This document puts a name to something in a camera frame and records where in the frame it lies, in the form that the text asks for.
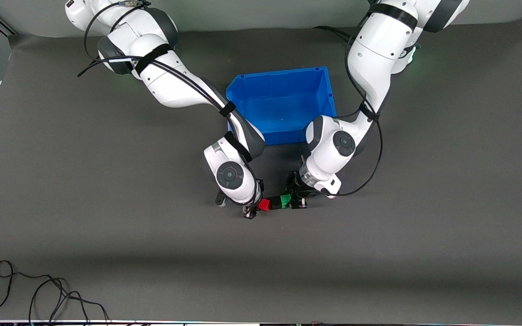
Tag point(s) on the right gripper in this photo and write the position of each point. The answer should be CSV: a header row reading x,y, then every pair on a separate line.
x,y
251,210

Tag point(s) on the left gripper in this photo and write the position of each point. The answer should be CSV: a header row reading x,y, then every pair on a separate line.
x,y
294,186

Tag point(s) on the small red cube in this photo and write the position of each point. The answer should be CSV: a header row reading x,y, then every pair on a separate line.
x,y
264,205

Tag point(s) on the small green cube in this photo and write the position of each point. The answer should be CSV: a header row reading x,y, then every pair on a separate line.
x,y
286,201

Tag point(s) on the small black cube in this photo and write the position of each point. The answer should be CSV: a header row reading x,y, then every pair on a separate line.
x,y
276,204

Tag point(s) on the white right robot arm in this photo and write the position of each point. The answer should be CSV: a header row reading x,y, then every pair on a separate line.
x,y
175,86

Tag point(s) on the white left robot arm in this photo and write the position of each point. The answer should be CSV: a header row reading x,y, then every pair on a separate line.
x,y
374,54

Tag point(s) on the dark grey table mat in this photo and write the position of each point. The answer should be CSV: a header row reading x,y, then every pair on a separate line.
x,y
261,253

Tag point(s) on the blue plastic storage bin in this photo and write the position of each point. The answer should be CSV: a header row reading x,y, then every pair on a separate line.
x,y
283,104

